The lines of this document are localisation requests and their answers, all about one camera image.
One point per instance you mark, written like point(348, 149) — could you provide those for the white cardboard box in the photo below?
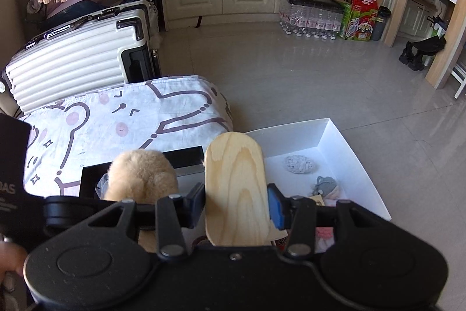
point(313, 136)

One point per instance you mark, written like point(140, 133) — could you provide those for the pack of water bottles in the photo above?
point(309, 19)

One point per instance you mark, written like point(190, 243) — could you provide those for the red green carton box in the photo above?
point(360, 19)

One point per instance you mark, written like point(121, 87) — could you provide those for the printed bear blanket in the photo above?
point(145, 114)

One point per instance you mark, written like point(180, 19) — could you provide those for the light wooden block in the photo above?
point(233, 180)

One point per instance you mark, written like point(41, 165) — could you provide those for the grey crochet stone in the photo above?
point(299, 164)

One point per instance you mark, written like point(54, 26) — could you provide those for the pink fabric item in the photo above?
point(324, 238)

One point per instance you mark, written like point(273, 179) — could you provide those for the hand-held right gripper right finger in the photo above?
point(278, 209)

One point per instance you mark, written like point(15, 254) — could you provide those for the person's left hand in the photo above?
point(12, 258)

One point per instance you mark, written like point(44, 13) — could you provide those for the white chair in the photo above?
point(459, 77)

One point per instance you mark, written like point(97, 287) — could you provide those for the dark grey bin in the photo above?
point(380, 23)

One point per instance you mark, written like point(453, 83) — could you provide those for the white ribbed suitcase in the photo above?
point(65, 67)

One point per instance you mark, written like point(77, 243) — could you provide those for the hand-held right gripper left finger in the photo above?
point(196, 203)

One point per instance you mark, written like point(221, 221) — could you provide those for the grey mouse toy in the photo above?
point(324, 185)

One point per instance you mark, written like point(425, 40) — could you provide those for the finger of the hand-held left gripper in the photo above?
point(58, 210)

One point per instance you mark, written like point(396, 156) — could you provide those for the black cardboard box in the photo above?
point(182, 156)

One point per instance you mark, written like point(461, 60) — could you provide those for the black boots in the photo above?
point(422, 50)

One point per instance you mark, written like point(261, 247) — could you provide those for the wooden white desk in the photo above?
point(447, 52)

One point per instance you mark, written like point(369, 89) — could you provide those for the beige plush toy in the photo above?
point(142, 172)

